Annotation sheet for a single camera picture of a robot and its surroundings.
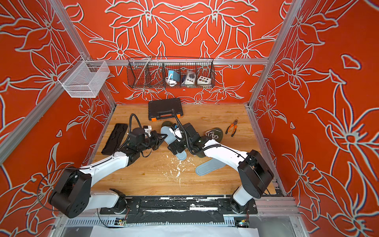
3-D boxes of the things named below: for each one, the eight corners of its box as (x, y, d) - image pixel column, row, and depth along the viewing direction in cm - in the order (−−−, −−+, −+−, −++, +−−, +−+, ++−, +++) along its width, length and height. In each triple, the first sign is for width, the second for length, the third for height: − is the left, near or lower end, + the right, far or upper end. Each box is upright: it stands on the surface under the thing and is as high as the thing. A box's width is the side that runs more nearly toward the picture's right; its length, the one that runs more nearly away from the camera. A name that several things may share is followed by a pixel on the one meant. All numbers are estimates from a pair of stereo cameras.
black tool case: (149, 122, 109) (148, 118, 106) (149, 105, 121) (148, 101, 117) (183, 117, 112) (183, 113, 109) (180, 101, 124) (179, 97, 120)
